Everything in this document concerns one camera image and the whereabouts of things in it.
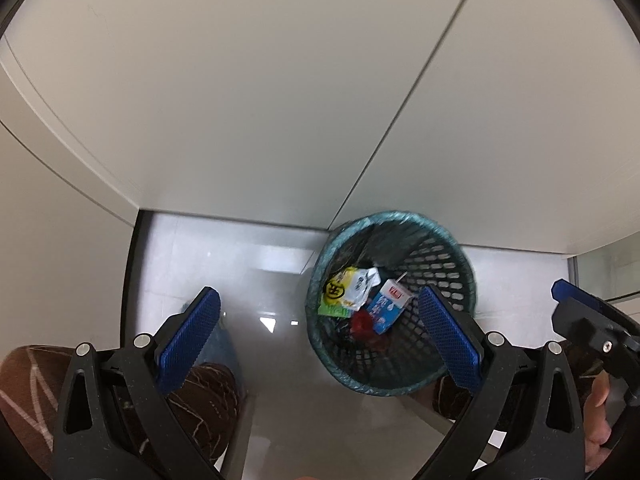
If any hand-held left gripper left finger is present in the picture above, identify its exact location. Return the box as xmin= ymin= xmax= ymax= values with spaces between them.
xmin=52 ymin=287 xmax=222 ymax=480

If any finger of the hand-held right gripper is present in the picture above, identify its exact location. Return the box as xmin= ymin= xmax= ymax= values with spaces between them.
xmin=551 ymin=280 xmax=640 ymax=335
xmin=552 ymin=299 xmax=640 ymax=380

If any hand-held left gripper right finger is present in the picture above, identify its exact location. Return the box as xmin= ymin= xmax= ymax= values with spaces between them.
xmin=417 ymin=285 xmax=586 ymax=480

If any blue milk carton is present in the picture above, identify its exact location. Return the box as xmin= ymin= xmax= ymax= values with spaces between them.
xmin=366 ymin=272 xmax=412 ymax=335

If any teal mesh trash bin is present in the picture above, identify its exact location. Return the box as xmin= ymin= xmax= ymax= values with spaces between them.
xmin=307 ymin=211 xmax=478 ymax=397

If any red mesh net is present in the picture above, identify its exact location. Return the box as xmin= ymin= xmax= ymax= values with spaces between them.
xmin=350 ymin=307 xmax=388 ymax=346

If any yellow snack packet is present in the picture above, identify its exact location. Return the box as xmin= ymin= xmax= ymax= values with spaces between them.
xmin=319 ymin=266 xmax=382 ymax=318

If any person's right hand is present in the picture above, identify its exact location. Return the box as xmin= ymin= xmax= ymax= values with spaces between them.
xmin=582 ymin=374 xmax=615 ymax=472

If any brown patterned slipper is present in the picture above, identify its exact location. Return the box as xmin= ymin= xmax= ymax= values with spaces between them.
xmin=0 ymin=344 xmax=243 ymax=480

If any white cabinet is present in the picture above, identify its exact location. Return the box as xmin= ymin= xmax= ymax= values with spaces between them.
xmin=0 ymin=0 xmax=640 ymax=261

